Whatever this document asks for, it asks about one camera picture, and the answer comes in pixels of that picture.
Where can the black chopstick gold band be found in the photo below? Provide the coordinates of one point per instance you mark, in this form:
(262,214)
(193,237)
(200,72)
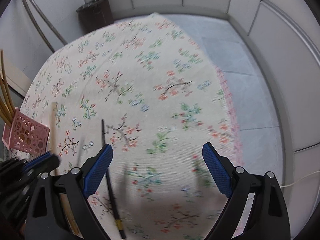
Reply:
(112,199)

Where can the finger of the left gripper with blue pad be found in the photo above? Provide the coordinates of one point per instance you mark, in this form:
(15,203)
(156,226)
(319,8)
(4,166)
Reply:
(38,160)

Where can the brown trash bin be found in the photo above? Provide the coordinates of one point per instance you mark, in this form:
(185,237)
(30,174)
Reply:
(94,15)

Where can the chopsticks standing in basket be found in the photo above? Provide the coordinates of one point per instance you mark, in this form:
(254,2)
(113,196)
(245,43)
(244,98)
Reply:
(7,107)

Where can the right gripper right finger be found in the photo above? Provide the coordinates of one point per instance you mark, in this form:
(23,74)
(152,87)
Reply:
(226,176)

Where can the pink perforated plastic basket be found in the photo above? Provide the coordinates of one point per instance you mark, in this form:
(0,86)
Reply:
(25,135)

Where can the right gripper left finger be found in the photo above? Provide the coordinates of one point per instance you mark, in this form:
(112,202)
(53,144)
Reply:
(81,182)

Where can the floral tablecloth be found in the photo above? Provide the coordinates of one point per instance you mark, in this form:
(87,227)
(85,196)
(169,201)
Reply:
(146,88)

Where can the loose bamboo chopstick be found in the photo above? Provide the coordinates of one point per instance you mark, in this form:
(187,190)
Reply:
(63,197)

